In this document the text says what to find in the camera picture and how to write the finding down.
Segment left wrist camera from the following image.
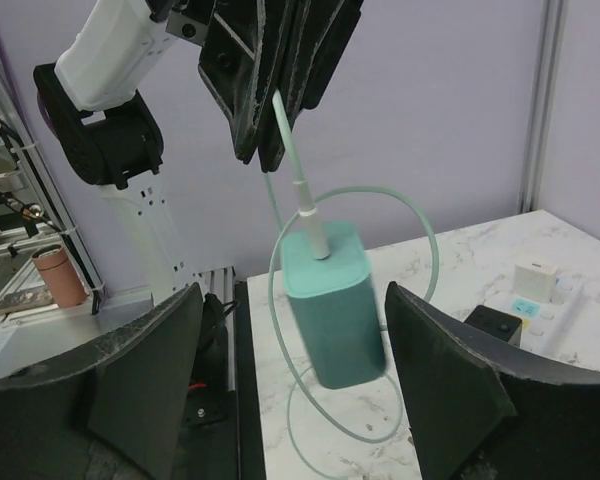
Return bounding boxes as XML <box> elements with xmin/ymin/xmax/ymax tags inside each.
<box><xmin>166</xmin><ymin>10</ymin><xmax>208</xmax><ymax>47</ymax></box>

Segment pink cardboard tube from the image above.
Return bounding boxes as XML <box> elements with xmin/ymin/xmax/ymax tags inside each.
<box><xmin>31</xmin><ymin>244</ymin><xmax>87</xmax><ymax>309</ymax></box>

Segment teal charger adapter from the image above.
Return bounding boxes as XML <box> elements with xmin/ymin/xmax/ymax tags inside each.
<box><xmin>280</xmin><ymin>221</ymin><xmax>387</xmax><ymax>390</ymax></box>

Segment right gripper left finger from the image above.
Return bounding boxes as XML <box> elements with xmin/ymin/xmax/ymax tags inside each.
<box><xmin>0</xmin><ymin>285</ymin><xmax>204</xmax><ymax>479</ymax></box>

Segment right aluminium frame post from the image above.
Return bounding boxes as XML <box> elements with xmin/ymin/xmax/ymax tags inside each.
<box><xmin>517</xmin><ymin>0</ymin><xmax>568</xmax><ymax>214</ymax></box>

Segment white cube charger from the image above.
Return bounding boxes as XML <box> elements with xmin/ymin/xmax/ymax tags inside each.
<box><xmin>513</xmin><ymin>260</ymin><xmax>558</xmax><ymax>303</ymax></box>

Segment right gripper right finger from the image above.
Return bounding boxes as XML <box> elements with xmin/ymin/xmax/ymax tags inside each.
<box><xmin>384</xmin><ymin>282</ymin><xmax>600</xmax><ymax>479</ymax></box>

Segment aluminium front rail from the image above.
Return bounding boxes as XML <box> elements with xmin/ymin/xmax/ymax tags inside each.
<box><xmin>199</xmin><ymin>266</ymin><xmax>235</xmax><ymax>303</ymax></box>

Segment white power strip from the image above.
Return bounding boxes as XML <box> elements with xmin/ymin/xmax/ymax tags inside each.
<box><xmin>505</xmin><ymin>274</ymin><xmax>584</xmax><ymax>357</ymax></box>

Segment black cube plug adapter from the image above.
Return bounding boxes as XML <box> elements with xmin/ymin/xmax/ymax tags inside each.
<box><xmin>464</xmin><ymin>305</ymin><xmax>523</xmax><ymax>347</ymax></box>

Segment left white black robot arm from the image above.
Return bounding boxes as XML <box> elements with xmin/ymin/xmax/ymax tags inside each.
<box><xmin>33</xmin><ymin>1</ymin><xmax>362</xmax><ymax>303</ymax></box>

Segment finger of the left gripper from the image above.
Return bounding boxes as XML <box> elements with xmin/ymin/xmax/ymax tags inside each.
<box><xmin>259</xmin><ymin>1</ymin><xmax>363</xmax><ymax>173</ymax></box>
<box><xmin>198</xmin><ymin>1</ymin><xmax>290</xmax><ymax>164</ymax></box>

